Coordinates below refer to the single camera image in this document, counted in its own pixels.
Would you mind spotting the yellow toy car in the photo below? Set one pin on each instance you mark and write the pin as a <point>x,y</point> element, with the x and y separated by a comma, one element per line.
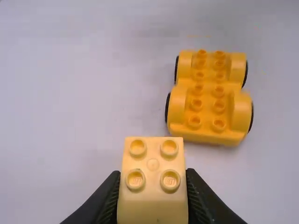
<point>210,112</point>

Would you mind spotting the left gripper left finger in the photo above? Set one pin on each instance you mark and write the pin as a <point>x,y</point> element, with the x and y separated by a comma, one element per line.
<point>102,205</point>

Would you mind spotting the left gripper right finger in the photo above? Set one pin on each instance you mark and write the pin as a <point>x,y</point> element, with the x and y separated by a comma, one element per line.
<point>205,205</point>

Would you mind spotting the pale yellow toy brick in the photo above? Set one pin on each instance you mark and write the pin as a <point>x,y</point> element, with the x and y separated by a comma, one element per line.
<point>153,200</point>

